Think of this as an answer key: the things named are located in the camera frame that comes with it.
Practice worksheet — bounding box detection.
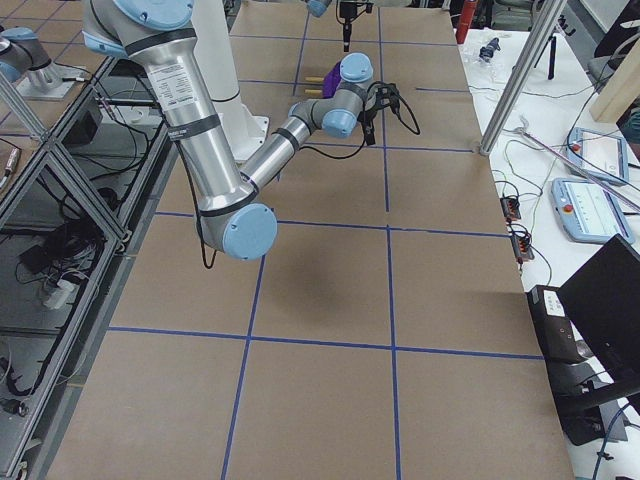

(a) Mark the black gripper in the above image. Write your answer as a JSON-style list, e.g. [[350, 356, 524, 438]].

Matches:
[[360, 94, 378, 146], [336, 0, 373, 52]]

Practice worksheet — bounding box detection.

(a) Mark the purple towel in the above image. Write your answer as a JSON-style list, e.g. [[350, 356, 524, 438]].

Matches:
[[322, 61, 342, 99]]

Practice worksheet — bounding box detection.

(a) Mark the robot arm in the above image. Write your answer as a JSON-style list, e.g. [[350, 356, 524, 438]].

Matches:
[[83, 1, 374, 260], [305, 0, 374, 52]]

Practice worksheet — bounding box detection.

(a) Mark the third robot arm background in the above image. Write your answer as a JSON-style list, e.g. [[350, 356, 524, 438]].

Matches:
[[1, 27, 86, 100]]

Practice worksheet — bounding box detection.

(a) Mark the red fire extinguisher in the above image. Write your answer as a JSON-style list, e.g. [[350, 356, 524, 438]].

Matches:
[[455, 0, 478, 45]]

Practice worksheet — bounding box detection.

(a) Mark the upper orange connector block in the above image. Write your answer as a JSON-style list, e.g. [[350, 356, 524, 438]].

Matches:
[[500, 196, 521, 223]]

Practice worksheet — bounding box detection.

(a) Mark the orange connector block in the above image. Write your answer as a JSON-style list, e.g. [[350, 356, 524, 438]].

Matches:
[[511, 232, 535, 264], [500, 196, 521, 223]]

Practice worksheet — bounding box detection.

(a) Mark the lower orange connector block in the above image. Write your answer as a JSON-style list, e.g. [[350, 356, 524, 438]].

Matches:
[[511, 232, 535, 264]]

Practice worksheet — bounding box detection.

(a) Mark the upper teach pendant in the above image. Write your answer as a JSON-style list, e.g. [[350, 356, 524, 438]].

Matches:
[[566, 127, 629, 186]]

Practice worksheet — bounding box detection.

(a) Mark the teach pendant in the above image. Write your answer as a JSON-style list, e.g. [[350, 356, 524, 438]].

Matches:
[[551, 178, 636, 244], [566, 127, 629, 186]]

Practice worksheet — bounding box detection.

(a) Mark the lower teach pendant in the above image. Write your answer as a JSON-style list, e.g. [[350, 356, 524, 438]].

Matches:
[[551, 178, 636, 244]]

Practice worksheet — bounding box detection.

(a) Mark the wooden board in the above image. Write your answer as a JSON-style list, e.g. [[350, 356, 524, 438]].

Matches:
[[590, 33, 639, 123]]

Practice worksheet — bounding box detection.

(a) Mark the black monitor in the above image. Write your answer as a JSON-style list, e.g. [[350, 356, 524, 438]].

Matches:
[[557, 234, 639, 380]]

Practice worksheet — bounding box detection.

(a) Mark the black electronics box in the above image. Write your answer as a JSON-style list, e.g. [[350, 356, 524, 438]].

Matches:
[[527, 285, 627, 446]]

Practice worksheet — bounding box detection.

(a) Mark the white power strip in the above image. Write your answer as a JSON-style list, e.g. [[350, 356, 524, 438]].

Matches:
[[43, 279, 76, 310]]

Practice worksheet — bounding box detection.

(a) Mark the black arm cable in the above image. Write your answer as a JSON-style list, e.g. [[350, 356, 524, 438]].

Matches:
[[299, 79, 421, 161]]

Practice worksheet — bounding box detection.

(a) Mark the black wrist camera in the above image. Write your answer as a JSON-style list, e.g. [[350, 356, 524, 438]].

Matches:
[[374, 82, 400, 116]]

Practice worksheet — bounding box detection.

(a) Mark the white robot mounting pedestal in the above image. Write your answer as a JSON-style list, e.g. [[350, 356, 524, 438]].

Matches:
[[191, 0, 270, 163]]

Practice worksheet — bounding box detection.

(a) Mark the grey aluminium frame post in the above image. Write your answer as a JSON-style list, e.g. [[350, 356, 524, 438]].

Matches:
[[479, 0, 567, 156]]

